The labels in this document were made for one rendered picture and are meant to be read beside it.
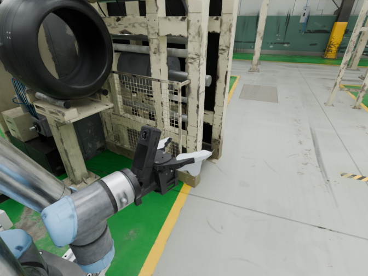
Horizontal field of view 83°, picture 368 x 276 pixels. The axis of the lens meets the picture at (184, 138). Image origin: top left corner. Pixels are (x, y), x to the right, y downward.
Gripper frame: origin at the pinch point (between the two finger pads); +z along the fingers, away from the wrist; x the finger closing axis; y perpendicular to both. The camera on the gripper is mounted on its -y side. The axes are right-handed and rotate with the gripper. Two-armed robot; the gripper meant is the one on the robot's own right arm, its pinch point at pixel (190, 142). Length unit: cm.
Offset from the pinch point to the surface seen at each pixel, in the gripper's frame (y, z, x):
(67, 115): 9, -3, -101
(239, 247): 105, 51, -15
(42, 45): -32, 4, -135
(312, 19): -54, 943, -255
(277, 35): -12, 895, -360
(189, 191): 97, 64, -74
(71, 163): 60, -3, -147
